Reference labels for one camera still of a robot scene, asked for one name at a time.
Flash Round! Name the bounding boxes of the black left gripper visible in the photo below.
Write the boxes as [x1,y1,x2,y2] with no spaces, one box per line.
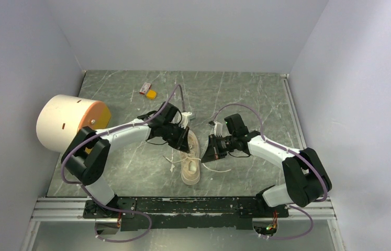
[161,122,190,153]

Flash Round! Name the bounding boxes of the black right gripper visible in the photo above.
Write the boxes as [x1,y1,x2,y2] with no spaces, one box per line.
[201,133,236,163]

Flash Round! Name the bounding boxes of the white shoelace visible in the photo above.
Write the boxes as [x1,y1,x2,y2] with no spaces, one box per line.
[163,152,232,174]

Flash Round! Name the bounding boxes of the beige canvas sneaker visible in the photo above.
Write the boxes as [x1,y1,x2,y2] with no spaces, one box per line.
[180,130,200,186]

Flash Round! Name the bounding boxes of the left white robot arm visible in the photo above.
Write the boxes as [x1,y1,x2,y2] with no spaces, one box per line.
[61,102,194,218]

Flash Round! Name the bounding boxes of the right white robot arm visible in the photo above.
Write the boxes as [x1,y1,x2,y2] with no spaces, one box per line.
[201,113,332,216]

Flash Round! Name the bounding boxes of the yellow small block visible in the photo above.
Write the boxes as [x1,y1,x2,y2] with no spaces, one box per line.
[145,89,157,99]

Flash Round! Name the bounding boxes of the red white small box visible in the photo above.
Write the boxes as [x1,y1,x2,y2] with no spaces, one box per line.
[139,83,151,95]

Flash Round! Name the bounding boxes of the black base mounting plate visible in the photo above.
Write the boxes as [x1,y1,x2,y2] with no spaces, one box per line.
[82,196,289,231]

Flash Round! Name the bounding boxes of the white orange cylinder drum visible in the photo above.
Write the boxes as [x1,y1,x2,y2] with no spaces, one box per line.
[36,95,111,153]

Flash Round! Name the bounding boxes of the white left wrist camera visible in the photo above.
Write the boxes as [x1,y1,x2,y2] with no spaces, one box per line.
[180,111,195,128]

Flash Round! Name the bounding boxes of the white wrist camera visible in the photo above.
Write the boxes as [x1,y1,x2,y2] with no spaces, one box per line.
[180,111,195,128]
[208,120,223,136]

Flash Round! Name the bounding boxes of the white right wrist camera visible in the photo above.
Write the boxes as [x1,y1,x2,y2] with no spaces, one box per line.
[208,120,223,136]

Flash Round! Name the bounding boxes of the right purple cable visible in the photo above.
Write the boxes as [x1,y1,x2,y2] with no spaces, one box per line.
[210,103,329,241]

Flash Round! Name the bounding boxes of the purple cable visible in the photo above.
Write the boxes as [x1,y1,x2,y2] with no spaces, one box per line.
[60,84,186,243]
[210,103,329,241]

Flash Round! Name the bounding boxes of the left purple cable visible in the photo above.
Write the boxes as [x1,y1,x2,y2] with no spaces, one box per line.
[60,84,186,243]

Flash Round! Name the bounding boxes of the aluminium frame rail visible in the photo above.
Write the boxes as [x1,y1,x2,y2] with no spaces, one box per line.
[31,197,337,222]

